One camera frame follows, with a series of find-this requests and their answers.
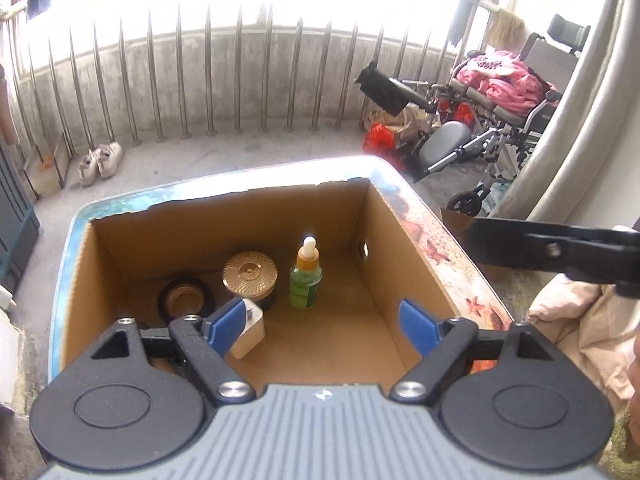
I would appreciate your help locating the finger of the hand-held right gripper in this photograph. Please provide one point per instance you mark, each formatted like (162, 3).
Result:
(525, 245)

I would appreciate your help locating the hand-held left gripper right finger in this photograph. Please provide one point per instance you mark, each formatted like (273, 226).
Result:
(417, 325)

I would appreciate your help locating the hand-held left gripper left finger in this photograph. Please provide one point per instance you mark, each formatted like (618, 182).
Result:
(225, 325)

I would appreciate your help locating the white charger plug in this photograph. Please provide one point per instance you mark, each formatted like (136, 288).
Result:
(252, 332)

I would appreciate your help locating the gold lid jar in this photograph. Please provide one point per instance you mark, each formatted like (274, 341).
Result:
(250, 272)

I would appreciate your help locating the black tape roll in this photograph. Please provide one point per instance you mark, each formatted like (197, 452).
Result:
(167, 295)

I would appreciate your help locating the brown cardboard box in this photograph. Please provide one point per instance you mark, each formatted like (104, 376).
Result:
(340, 340)

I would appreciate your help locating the green dropper bottle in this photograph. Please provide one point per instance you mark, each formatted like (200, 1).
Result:
(306, 285)

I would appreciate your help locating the beige cushion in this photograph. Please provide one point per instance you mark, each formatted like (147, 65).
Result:
(585, 330)

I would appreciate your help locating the wheelchair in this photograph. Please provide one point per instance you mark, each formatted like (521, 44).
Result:
(500, 130)

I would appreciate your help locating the pink clothing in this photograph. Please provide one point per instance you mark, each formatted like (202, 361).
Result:
(505, 85)

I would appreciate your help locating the red plastic bag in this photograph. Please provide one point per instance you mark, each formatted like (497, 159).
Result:
(380, 140)

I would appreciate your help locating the hanging beige towel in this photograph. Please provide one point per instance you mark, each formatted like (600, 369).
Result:
(505, 30)

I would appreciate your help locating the dark grey cabinet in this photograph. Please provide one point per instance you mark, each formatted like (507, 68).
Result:
(17, 220)

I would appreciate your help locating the wooden crate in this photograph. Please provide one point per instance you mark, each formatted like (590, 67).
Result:
(47, 170)

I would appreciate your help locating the hanging grey cloth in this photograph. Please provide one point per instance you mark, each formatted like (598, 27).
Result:
(462, 15)

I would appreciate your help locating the metal balcony railing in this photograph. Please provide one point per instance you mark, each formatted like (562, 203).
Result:
(210, 70)

